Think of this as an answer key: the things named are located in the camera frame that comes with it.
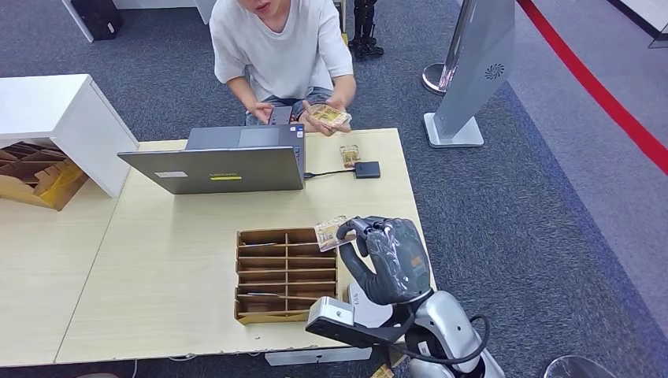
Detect chrome stanchion post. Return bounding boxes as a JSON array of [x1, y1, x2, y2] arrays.
[[421, 0, 478, 96]]

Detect white cabinet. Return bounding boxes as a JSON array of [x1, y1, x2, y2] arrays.
[[0, 73, 140, 199]]

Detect grey white card reader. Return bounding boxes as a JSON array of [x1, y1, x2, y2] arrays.
[[347, 281, 395, 328]]

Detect grey kiosk stand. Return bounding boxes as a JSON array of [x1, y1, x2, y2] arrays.
[[423, 0, 518, 150]]

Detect person's right hand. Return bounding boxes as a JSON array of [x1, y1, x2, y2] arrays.
[[246, 102, 275, 125]]

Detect person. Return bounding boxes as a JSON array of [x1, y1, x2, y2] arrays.
[[208, 0, 358, 138]]

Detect yellow ID card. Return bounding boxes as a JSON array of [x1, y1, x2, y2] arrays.
[[311, 103, 351, 129]]

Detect small yellow brown card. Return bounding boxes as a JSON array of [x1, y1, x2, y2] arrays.
[[340, 144, 362, 169]]

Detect beige room key card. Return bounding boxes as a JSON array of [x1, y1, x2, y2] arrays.
[[314, 216, 357, 253]]

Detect grey laptop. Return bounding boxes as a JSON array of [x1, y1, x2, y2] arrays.
[[117, 122, 306, 195]]

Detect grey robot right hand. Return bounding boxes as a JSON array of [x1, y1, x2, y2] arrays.
[[336, 216, 433, 306]]

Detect thin black laptop cable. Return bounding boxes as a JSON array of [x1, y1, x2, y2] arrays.
[[303, 168, 357, 180]]

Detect round grey base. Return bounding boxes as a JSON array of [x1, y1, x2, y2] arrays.
[[542, 354, 619, 378]]

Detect black phone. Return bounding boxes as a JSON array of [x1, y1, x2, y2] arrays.
[[267, 106, 295, 126]]

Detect black computer case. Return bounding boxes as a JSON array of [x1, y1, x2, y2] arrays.
[[70, 0, 124, 41]]

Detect white desk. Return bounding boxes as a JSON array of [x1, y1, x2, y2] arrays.
[[61, 0, 219, 43]]

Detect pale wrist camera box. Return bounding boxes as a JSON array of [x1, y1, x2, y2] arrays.
[[307, 296, 356, 330]]

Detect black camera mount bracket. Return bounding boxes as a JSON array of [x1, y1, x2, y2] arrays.
[[305, 313, 416, 350]]

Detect person's left hand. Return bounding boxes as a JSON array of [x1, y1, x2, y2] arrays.
[[301, 98, 353, 138]]

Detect black robot legs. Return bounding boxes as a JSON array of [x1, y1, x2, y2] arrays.
[[349, 0, 386, 59]]

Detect small black square box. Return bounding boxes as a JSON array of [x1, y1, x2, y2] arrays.
[[354, 161, 381, 180]]

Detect brown cardboard card organiser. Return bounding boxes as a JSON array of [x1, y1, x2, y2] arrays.
[[233, 227, 340, 325]]

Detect brown yellow cardboard box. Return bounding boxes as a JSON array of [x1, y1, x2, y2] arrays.
[[0, 140, 90, 213]]

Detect red barrier strip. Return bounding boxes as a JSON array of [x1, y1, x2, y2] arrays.
[[516, 0, 668, 176]]

